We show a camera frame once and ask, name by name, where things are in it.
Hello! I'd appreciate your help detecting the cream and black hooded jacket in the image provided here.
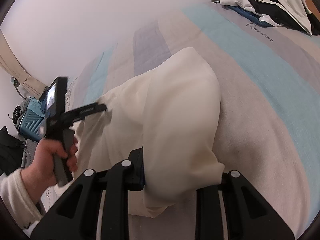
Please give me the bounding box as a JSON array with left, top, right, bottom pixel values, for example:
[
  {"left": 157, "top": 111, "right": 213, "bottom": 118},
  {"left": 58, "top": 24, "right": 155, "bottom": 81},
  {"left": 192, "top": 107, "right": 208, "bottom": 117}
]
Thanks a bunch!
[{"left": 74, "top": 47, "right": 225, "bottom": 218}]

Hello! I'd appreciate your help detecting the left forearm white sleeve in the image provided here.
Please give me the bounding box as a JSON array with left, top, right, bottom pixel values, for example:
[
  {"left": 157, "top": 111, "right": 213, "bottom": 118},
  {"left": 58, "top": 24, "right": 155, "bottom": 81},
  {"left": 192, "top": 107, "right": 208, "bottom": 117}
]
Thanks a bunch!
[{"left": 1, "top": 168, "right": 46, "bottom": 230}]

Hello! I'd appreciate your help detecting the grey and black clothes pile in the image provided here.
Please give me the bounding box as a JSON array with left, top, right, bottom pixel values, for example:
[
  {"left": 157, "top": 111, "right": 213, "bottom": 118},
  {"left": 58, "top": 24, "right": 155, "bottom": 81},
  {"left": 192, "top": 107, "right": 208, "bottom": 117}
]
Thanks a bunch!
[{"left": 12, "top": 96, "right": 31, "bottom": 130}]

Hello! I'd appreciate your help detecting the pile of folded clothes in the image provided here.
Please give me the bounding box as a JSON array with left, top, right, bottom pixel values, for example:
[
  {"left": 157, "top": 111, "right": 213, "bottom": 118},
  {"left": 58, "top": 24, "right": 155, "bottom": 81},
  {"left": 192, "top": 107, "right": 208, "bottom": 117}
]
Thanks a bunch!
[{"left": 212, "top": 0, "right": 319, "bottom": 36}]

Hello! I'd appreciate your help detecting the left hand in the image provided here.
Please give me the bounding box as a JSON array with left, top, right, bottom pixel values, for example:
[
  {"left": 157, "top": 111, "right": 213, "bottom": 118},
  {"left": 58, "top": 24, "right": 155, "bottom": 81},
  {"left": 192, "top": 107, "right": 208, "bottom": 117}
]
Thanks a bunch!
[{"left": 21, "top": 138, "right": 78, "bottom": 204}]

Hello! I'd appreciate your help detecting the teal hard-shell suitcase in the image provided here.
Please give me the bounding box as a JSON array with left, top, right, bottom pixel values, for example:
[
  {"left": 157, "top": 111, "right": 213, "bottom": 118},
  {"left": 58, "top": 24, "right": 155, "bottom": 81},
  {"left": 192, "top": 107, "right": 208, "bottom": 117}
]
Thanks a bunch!
[{"left": 18, "top": 109, "right": 45, "bottom": 142}]

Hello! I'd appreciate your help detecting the light blue folded cloth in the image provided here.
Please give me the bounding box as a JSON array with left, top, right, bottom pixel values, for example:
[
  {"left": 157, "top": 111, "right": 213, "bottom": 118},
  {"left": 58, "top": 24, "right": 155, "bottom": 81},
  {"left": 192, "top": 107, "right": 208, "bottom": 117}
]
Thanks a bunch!
[{"left": 27, "top": 98, "right": 44, "bottom": 118}]

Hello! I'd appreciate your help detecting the grey hard-shell suitcase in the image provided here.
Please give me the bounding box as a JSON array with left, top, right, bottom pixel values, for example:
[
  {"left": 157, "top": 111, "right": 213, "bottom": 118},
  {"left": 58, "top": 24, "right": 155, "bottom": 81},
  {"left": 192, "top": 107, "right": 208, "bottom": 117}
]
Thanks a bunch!
[{"left": 21, "top": 139, "right": 37, "bottom": 168}]

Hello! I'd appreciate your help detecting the black bag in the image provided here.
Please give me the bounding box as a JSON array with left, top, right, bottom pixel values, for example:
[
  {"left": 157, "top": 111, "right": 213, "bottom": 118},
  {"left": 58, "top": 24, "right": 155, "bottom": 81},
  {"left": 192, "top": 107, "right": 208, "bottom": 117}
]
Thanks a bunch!
[{"left": 0, "top": 126, "right": 25, "bottom": 176}]

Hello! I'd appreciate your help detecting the desk lamp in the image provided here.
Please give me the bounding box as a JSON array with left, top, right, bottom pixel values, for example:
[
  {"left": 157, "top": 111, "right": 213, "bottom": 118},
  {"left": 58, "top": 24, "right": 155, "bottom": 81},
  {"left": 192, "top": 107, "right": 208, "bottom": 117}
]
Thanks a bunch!
[{"left": 10, "top": 76, "right": 25, "bottom": 100}]

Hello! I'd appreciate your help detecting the beige curtain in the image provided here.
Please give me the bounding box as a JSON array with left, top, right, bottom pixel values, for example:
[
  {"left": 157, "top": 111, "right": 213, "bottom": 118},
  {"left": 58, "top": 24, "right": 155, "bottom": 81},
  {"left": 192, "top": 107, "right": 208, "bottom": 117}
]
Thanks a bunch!
[{"left": 0, "top": 32, "right": 47, "bottom": 100}]

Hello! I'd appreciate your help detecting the striped pastel bed sheet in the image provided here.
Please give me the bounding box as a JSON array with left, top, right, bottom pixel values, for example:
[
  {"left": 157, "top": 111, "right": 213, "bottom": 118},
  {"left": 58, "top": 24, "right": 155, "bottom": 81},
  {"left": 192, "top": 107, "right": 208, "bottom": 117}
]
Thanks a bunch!
[{"left": 66, "top": 3, "right": 319, "bottom": 239}]

